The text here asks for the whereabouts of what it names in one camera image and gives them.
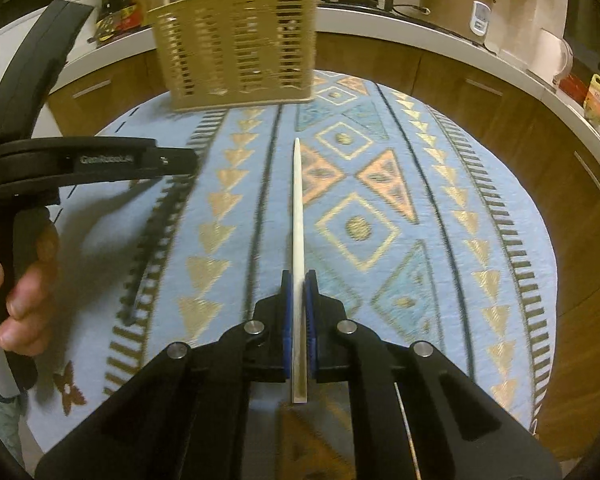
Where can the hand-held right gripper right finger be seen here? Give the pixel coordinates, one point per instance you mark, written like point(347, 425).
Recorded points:
point(311, 330)

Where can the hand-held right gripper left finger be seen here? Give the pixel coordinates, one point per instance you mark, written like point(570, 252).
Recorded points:
point(286, 330)

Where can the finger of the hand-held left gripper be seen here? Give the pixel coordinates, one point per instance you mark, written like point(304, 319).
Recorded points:
point(175, 160)

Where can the beige plastic utensil basket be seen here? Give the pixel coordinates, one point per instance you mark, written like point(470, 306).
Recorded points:
point(235, 50)

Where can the person's left forearm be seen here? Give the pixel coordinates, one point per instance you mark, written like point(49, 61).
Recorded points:
point(0, 420)

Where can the person's left hand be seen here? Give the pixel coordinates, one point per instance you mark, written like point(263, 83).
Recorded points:
point(35, 290)

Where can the patterned blue tablecloth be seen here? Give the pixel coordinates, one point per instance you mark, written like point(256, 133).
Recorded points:
point(380, 240)

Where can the dark sauce bottle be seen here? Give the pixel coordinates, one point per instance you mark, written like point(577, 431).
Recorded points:
point(107, 10)
point(130, 7)

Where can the wooden kitchen cabinets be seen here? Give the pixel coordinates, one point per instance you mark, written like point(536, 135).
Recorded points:
point(455, 77)

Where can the beige rice cooker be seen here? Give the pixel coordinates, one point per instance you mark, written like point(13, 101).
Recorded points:
point(450, 5)

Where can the white kitchen countertop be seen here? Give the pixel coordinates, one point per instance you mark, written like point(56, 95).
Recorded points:
point(525, 72)

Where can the red package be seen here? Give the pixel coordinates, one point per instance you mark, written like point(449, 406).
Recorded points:
point(574, 86)

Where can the white electric kettle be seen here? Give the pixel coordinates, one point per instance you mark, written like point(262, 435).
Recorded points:
point(555, 55)

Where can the yellow plastic bottle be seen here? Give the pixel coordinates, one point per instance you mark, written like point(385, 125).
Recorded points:
point(599, 97)

